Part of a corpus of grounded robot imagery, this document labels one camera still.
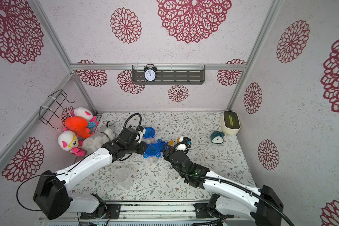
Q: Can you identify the blue container lid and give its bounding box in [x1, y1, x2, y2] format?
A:
[143, 144, 162, 159]

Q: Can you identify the clear plastic container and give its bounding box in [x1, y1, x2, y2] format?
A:
[144, 137, 156, 144]
[114, 168, 134, 190]
[147, 156, 160, 165]

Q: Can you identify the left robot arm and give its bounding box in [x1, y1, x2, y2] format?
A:
[33, 126, 148, 220]

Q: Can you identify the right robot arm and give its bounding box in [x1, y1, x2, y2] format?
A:
[164, 150, 294, 226]

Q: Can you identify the white small plush dog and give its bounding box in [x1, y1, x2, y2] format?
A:
[81, 121, 116, 153]

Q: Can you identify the teal alarm clock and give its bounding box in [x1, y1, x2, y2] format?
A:
[211, 131, 225, 144]

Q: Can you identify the red plush toy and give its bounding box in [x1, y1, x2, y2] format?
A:
[65, 116, 93, 139]

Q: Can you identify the upper white pink plush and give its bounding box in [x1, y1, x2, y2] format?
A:
[70, 107, 97, 122]

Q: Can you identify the white pink plush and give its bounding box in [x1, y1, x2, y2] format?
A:
[70, 107, 97, 122]
[57, 131, 85, 156]

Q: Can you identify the lower white pink plush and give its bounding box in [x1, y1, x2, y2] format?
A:
[57, 131, 85, 156]

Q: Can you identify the cream box with green window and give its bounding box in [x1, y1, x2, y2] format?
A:
[220, 110, 241, 135]

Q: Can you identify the black alarm clock on shelf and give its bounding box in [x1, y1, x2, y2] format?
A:
[144, 64, 157, 82]

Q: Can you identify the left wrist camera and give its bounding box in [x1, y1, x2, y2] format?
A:
[135, 126, 146, 144]

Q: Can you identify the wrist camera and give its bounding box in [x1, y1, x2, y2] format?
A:
[135, 126, 146, 144]
[175, 137, 192, 154]

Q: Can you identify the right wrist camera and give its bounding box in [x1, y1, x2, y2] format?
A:
[175, 137, 192, 154]

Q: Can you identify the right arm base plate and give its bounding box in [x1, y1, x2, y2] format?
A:
[193, 202, 216, 219]

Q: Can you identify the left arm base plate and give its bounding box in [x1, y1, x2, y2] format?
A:
[79, 203, 121, 220]

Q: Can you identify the black wire basket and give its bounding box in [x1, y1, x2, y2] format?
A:
[38, 89, 74, 129]

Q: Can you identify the grey wall shelf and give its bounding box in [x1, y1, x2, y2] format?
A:
[132, 65, 206, 85]

